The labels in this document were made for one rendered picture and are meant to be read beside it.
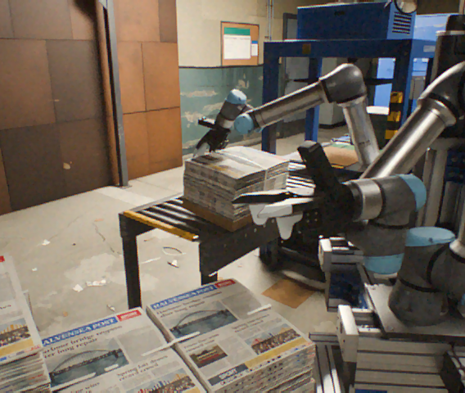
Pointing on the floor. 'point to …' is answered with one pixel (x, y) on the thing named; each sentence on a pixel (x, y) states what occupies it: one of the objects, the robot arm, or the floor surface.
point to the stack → (184, 348)
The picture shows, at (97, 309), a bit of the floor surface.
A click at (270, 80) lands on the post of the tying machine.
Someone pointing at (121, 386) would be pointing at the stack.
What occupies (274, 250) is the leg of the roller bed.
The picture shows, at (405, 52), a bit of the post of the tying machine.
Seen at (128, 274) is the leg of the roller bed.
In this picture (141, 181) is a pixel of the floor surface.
